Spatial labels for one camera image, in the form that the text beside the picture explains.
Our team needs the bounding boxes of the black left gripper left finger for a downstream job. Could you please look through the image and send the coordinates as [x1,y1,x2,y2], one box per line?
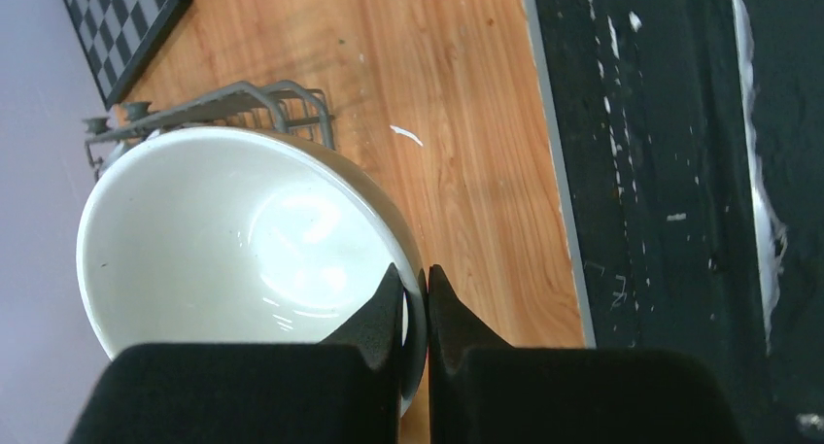
[69,265,404,443]

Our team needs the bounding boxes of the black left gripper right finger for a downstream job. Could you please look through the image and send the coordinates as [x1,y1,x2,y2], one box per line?
[428,265,743,443]

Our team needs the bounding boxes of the plain beige bowl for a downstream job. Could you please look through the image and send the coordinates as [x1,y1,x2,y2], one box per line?
[76,126,428,410]

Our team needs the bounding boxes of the black white chessboard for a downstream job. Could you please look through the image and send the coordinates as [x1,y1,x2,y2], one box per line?
[62,0,191,109]

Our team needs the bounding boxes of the grey wire dish rack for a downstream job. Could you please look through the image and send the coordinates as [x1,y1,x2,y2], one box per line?
[84,80,336,181]

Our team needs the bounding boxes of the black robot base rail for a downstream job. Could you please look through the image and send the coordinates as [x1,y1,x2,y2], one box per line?
[524,0,823,443]

